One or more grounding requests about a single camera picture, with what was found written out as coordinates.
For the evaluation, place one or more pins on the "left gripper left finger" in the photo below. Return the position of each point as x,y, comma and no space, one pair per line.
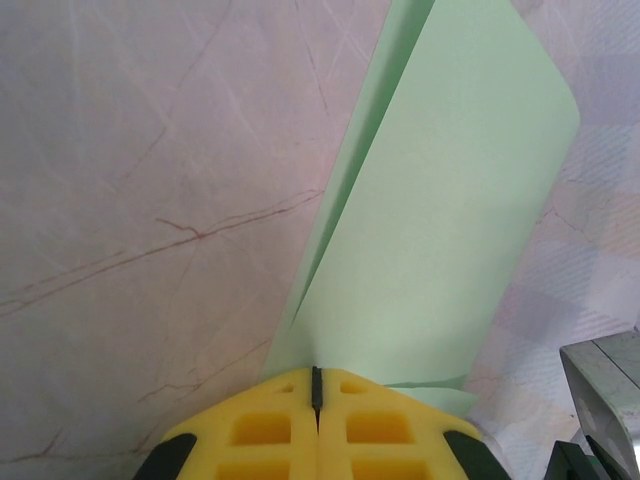
250,430

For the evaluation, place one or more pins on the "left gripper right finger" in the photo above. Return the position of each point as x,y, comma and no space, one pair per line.
390,430

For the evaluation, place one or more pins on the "light green paper sheet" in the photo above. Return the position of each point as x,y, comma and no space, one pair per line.
440,200

